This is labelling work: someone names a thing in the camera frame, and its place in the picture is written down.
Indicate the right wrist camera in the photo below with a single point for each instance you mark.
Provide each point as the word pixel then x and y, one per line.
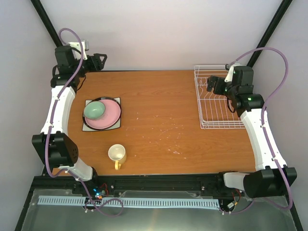
pixel 230 73

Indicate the green ceramic bowl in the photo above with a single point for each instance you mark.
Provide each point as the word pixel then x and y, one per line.
pixel 94 110

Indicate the pink round plate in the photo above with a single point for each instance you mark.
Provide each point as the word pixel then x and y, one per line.
pixel 102 114

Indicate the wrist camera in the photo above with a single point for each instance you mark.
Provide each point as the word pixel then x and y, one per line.
pixel 84 45
pixel 230 73

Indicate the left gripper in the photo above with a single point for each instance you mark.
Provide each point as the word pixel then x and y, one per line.
pixel 99 66

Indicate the round black-rimmed plate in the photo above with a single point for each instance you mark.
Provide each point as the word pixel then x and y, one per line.
pixel 101 114

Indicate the blue slotted cable duct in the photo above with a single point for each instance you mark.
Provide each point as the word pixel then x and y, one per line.
pixel 131 202

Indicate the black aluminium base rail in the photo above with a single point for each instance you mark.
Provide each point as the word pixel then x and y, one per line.
pixel 205 185

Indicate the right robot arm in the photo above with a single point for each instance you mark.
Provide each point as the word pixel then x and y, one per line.
pixel 272 176

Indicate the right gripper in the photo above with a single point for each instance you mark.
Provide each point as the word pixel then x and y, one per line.
pixel 217 90

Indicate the yellow mug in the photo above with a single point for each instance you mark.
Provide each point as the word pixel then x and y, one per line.
pixel 117 153

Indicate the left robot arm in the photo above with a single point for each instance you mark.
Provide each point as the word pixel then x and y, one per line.
pixel 53 146

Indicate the white wire dish rack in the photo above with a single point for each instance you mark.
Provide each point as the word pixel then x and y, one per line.
pixel 214 110

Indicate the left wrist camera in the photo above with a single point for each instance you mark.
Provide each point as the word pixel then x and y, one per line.
pixel 84 45

